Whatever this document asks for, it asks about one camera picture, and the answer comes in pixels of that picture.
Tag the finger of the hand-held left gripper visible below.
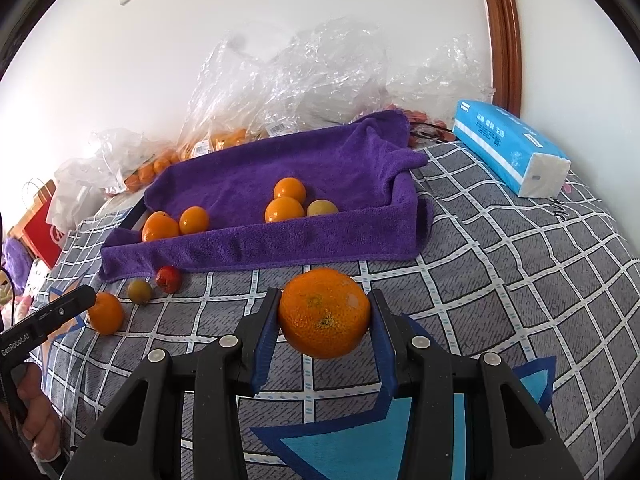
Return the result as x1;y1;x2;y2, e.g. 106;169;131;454
27;285;97;333

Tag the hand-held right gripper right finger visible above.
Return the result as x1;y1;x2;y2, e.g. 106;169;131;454
369;289;583;480

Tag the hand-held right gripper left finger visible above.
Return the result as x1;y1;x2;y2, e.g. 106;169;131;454
75;287;283;480

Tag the large bumpy orange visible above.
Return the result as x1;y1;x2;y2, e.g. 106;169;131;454
278;268;372;360

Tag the black tray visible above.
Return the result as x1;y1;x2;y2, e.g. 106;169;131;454
122;202;148;233

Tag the oval orange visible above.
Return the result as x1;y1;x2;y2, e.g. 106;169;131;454
141;211;181;243

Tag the round orange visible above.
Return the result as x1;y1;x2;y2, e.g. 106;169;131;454
87;292;125;336
264;196;306;224
273;177;307;203
179;206;210;235

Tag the purple towel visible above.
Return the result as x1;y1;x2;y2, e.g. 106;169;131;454
98;110;435;283

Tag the person's left hand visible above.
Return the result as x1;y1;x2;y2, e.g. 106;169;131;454
12;360;64;462

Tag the pink plush toy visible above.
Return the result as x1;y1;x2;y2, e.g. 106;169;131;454
0;295;33;321

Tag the white dotted plush toy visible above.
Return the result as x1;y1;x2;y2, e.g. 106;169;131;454
27;260;51;301

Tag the purple cloth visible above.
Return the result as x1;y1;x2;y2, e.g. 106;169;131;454
2;237;33;296

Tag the small green-brown fruit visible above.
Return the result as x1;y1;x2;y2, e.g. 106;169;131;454
127;279;152;305

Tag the red paper bag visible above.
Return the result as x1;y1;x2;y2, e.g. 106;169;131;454
20;177;66;268

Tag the small red fruit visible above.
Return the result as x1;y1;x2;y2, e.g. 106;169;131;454
156;266;182;294

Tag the white plastic bag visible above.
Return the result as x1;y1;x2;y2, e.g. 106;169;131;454
47;157;118;233

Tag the grey checked bedsheet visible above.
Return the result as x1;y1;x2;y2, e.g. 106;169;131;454
27;140;640;480

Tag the pile of bagged tangerines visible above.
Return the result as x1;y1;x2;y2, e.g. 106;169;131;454
122;152;181;193
180;127;271;161

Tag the clear plastic bag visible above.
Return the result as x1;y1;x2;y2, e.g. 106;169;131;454
270;17;391;133
91;127;183;193
387;34;496;126
180;35;301;161

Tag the blue tissue pack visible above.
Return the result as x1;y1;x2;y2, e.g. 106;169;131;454
452;99;572;198

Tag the wooden door frame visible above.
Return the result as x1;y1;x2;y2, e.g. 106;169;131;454
475;0;523;121

